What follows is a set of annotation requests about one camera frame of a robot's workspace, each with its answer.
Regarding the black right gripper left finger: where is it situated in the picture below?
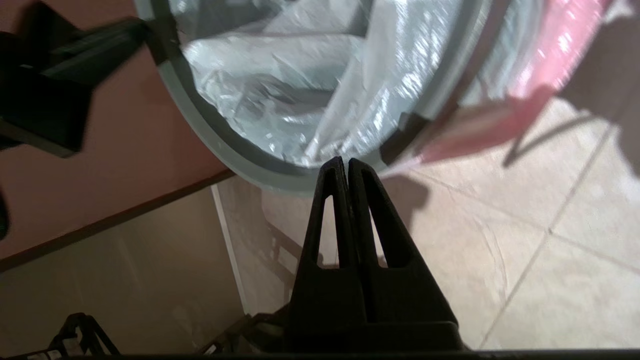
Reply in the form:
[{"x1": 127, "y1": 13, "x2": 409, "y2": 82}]
[{"x1": 287, "y1": 156, "x2": 369, "y2": 326}]

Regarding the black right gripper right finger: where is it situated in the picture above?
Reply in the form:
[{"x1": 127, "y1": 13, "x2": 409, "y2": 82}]
[{"x1": 348, "y1": 158, "x2": 458, "y2": 325}]

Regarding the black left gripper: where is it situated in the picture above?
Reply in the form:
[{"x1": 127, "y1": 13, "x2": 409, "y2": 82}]
[{"x1": 0, "y1": 0, "x2": 151, "y2": 158}]

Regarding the grey bin retaining ring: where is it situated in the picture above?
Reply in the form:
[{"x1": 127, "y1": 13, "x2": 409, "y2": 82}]
[{"x1": 134, "y1": 0, "x2": 503, "y2": 195}]

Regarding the white red-printed plastic bag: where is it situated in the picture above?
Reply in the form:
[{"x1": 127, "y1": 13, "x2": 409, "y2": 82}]
[{"x1": 167, "y1": 0, "x2": 618, "y2": 168}]

